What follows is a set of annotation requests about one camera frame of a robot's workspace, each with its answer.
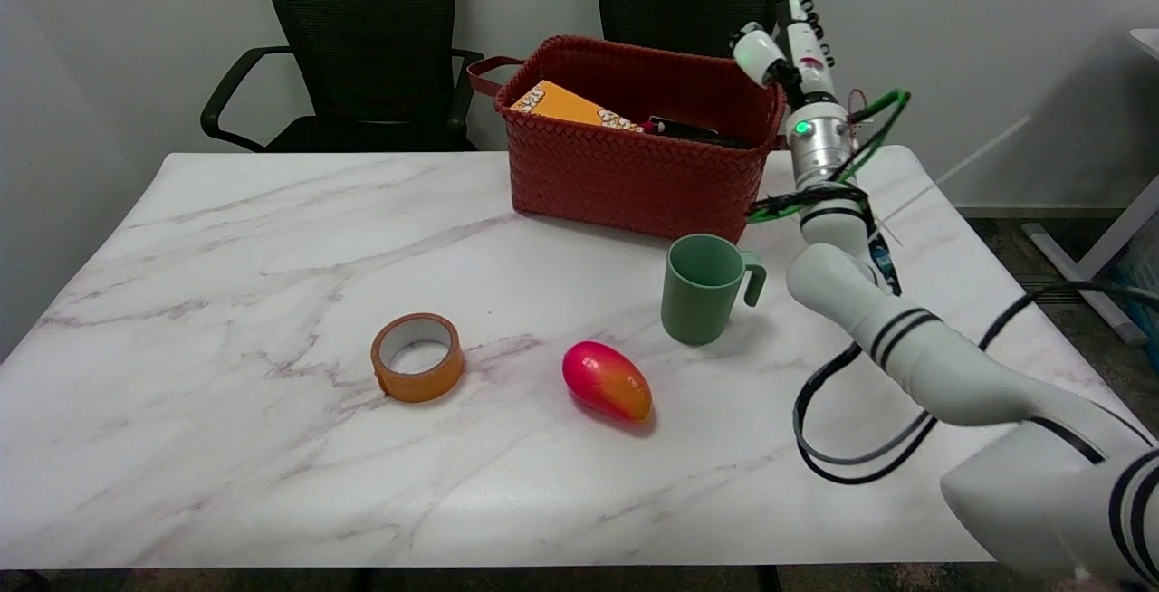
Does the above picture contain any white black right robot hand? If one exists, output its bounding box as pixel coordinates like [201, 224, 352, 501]
[730, 0, 840, 110]

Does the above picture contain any red woven basket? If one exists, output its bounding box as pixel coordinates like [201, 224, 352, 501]
[466, 34, 798, 243]

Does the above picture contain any blue storage bin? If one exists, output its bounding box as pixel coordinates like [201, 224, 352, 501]
[1115, 212, 1159, 368]

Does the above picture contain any black pen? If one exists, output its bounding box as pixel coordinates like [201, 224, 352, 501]
[645, 116, 752, 149]

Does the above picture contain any orange popcorn box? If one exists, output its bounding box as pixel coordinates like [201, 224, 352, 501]
[510, 80, 646, 134]

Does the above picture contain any green plastic mug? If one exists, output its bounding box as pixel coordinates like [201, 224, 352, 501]
[660, 234, 768, 346]

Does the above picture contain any red yellow toy mango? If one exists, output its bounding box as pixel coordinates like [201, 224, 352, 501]
[562, 340, 654, 422]

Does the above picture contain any orange tape roll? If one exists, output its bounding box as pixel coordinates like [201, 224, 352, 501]
[370, 312, 465, 404]

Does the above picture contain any green robot cable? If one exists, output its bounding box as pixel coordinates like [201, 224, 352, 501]
[746, 89, 912, 224]

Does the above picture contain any white cable tie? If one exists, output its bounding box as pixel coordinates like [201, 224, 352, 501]
[867, 115, 1033, 242]

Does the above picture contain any white desk frame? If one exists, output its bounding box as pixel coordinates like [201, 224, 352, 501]
[1022, 28, 1159, 347]

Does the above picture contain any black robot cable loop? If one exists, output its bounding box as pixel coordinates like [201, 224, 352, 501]
[793, 280, 1159, 486]

